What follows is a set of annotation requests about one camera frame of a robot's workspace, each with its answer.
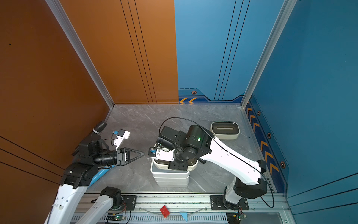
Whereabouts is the green circuit board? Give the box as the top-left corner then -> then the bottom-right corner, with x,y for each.
226,213 -> 247,224
106,213 -> 127,223

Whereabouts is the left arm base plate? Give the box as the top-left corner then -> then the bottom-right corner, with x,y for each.
111,195 -> 137,211

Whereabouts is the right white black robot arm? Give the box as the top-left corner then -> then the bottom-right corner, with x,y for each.
148,125 -> 273,211

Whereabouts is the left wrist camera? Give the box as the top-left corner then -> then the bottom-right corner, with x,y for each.
112,129 -> 131,151

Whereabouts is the dark lid cream box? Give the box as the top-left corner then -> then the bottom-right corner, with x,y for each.
152,160 -> 199,171
210,121 -> 241,140

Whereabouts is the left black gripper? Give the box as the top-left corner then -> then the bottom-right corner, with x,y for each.
94,147 -> 144,167

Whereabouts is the grey lid tissue box back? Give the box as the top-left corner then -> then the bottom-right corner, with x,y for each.
154,177 -> 189,186

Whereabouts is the grey lid tissue box front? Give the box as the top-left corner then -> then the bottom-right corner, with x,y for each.
157,182 -> 188,188

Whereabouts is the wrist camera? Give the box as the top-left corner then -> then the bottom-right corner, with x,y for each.
148,147 -> 174,162
112,129 -> 131,151

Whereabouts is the right aluminium corner post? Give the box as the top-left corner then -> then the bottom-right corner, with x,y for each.
241,0 -> 297,109

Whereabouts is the right green circuit board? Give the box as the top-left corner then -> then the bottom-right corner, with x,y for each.
226,213 -> 247,224

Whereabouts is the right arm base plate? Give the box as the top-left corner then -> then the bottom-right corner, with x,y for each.
210,195 -> 249,211

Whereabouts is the blue triangle piece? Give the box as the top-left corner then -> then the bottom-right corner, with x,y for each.
180,211 -> 188,222

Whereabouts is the grey lid tissue box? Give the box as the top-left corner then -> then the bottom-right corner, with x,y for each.
154,177 -> 189,186
151,161 -> 190,179
157,182 -> 188,188

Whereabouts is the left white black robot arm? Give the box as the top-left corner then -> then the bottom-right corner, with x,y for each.
45,133 -> 144,224

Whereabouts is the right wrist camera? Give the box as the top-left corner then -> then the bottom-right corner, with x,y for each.
148,147 -> 174,162

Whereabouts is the black microphone on stand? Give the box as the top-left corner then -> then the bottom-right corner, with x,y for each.
71,121 -> 107,156

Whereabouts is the aluminium corner post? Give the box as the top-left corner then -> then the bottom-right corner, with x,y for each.
241,0 -> 297,109
46,0 -> 115,109

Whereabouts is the red plastic block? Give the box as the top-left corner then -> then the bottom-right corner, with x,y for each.
160,205 -> 170,218

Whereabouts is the left green circuit board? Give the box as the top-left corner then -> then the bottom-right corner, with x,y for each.
106,213 -> 127,223

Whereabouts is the left aluminium corner post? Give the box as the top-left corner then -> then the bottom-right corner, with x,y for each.
46,0 -> 115,109

